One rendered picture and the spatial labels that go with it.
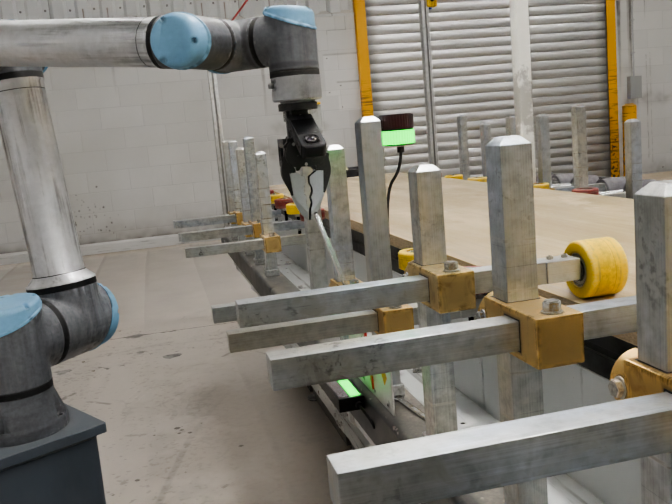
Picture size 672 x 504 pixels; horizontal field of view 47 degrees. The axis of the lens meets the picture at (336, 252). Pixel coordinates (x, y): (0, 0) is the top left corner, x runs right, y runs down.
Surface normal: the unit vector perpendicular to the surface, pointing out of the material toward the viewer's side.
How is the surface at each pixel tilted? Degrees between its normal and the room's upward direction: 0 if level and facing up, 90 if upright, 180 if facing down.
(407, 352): 90
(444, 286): 90
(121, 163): 90
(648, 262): 90
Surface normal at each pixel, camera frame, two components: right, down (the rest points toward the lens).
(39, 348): 0.91, 0.00
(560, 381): -0.97, 0.12
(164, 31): -0.34, 0.18
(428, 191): 0.24, 0.14
